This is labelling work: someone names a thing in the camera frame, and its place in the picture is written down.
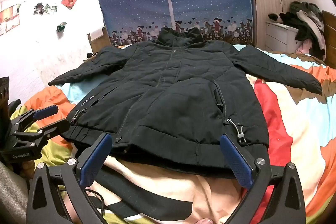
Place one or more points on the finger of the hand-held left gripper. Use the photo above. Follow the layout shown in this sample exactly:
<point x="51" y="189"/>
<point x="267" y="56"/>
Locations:
<point x="53" y="128"/>
<point x="46" y="111"/>

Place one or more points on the pile of dark clothes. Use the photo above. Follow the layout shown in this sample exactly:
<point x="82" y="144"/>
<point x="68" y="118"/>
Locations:
<point x="304" y="22"/>

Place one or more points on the white paper sheet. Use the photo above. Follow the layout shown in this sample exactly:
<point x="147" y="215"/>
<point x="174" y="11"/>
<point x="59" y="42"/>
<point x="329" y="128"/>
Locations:
<point x="96" y="32"/>

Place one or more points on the person's right hand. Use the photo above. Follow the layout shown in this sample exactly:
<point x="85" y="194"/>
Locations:
<point x="204" y="221"/>

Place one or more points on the red diamond wall decoration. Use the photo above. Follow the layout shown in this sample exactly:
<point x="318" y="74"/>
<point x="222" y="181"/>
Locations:
<point x="68" y="1"/>

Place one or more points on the colourful striped blanket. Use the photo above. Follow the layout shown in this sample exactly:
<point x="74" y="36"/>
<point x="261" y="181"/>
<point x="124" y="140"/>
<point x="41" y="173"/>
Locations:
<point x="302" y="121"/>

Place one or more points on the wooden side table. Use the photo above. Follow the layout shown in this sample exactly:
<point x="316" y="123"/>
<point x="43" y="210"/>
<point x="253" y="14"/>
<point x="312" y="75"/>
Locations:
<point x="101" y="43"/>

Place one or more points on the black padded jacket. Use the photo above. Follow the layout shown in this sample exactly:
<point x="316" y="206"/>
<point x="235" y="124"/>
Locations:
<point x="170" y="82"/>

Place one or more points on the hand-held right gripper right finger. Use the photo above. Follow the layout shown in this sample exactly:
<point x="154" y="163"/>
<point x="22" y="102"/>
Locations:
<point x="236" y="161"/>

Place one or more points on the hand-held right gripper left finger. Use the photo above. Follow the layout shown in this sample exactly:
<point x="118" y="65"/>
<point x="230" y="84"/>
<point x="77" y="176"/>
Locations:
<point x="95" y="161"/>

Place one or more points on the wall photo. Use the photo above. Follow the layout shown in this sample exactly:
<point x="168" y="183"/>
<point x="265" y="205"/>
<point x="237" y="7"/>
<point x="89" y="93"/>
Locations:
<point x="50" y="8"/>
<point x="38" y="8"/>

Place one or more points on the white drawer cabinet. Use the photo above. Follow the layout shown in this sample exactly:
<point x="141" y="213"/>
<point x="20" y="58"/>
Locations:
<point x="278" y="35"/>

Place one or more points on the person's left forearm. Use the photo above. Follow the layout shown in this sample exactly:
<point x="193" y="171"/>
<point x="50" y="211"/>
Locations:
<point x="11" y="192"/>

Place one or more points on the small black cloth item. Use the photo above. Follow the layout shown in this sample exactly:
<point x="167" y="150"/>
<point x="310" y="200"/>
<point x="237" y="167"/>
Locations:
<point x="273" y="17"/>

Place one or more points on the wooden headboard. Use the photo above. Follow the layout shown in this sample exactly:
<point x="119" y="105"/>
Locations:
<point x="330" y="37"/>

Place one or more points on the small black object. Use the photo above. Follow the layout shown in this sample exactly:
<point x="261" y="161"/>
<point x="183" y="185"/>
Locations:
<point x="89" y="55"/>

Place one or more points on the green wall hook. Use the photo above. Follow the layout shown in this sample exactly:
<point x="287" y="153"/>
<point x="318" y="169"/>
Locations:
<point x="61" y="27"/>

